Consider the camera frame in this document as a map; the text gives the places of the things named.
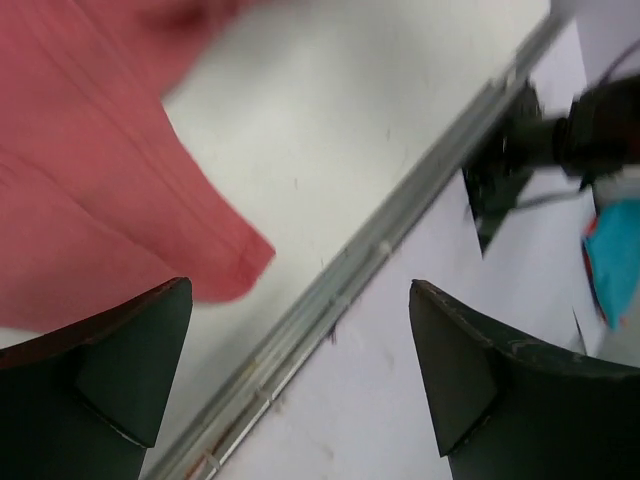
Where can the blue cloth item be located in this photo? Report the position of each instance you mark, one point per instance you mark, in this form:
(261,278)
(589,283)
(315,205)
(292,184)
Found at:
(610,247)

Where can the aluminium table rail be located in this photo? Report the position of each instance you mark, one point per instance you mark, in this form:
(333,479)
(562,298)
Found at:
(230,415)

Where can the pink t-shirt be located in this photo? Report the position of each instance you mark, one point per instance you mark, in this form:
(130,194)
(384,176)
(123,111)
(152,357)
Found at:
(100,201)

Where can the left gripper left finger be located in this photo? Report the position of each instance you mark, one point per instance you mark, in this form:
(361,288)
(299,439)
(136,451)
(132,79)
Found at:
(87,401)

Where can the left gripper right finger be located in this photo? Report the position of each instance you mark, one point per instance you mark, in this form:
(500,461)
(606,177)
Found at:
(507,405)

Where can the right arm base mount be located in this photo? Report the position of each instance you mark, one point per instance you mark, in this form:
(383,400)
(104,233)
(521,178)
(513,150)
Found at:
(490,196)

